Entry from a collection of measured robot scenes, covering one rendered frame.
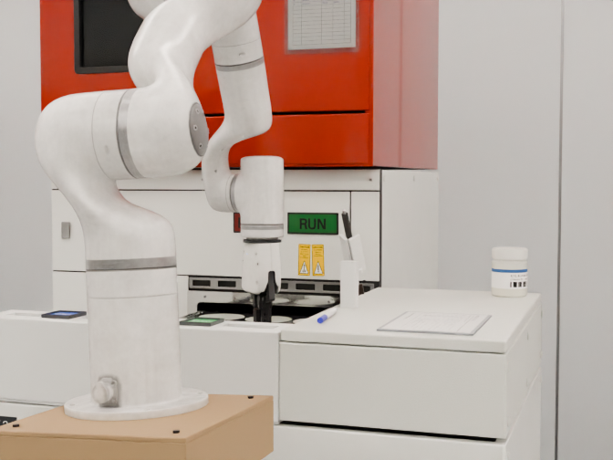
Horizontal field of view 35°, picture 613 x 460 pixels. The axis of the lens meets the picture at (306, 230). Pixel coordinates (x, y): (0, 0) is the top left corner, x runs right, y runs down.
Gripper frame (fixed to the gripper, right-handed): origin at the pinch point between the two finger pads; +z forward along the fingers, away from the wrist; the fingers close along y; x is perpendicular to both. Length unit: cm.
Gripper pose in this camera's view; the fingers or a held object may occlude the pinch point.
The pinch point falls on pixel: (262, 318)
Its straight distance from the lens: 188.9
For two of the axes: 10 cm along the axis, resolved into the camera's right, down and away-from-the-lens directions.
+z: 0.0, 10.0, 0.5
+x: 9.2, -0.2, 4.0
